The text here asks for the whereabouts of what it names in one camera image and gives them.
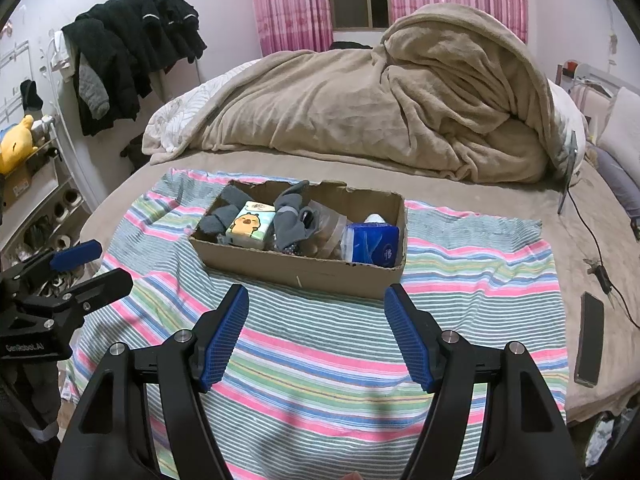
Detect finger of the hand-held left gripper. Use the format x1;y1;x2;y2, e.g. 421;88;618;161
55;267;134;317
0;240;103;288

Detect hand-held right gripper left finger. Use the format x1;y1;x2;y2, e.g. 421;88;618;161
52;284;250;480

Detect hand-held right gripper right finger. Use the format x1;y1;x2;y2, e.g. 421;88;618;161
384;283;583;480

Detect blue tissue pack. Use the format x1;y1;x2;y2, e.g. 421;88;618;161
344;224;401;267

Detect cartoon print tissue pack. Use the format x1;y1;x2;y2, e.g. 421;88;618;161
225;201;277;249

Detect grey knitted socks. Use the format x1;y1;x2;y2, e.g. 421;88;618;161
196;205;236;236

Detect clear plastic snack bag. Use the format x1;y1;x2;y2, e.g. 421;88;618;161
300;200;353;261

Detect grey knit glove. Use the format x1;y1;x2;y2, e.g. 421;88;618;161
220;185;251;211

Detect shoe rack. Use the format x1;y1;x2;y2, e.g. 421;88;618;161
0;140;96;306

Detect striped cloth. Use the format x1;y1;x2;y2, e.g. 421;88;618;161
65;167;571;480

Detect small cardboard box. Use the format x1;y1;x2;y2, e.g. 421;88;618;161
0;160;46;211

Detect black glove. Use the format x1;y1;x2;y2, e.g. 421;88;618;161
120;135;151;166

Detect yellow plush toy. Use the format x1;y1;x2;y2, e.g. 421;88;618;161
0;115;40;176

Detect grey quilted garment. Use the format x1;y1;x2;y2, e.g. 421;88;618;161
77;62;111;120

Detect white floral quilt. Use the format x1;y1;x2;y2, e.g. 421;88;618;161
141;57;261;156

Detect black cap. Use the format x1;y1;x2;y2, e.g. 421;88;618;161
20;79;45;111

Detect black smartphone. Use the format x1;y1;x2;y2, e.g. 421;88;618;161
574;292;606;388

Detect beige bed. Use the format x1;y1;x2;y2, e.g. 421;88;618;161
75;60;640;426

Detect black charger plug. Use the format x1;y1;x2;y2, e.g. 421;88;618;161
582;257;613;293

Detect trash bin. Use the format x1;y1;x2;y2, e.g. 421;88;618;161
582;410;636;471

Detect black jackets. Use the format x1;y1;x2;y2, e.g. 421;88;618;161
61;0;208;137

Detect standing tablet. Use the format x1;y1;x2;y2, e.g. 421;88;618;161
557;130;580;216

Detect beige fleece blanket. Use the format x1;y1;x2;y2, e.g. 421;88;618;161
150;2;551;183

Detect grey pillow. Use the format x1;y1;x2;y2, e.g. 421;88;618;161
592;145;640;221

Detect white pillow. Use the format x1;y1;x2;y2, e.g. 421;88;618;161
597;87;640;166

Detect metal headboard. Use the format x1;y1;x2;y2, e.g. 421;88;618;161
555;62;621;101

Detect black cable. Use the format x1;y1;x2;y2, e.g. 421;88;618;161
562;185;640;331

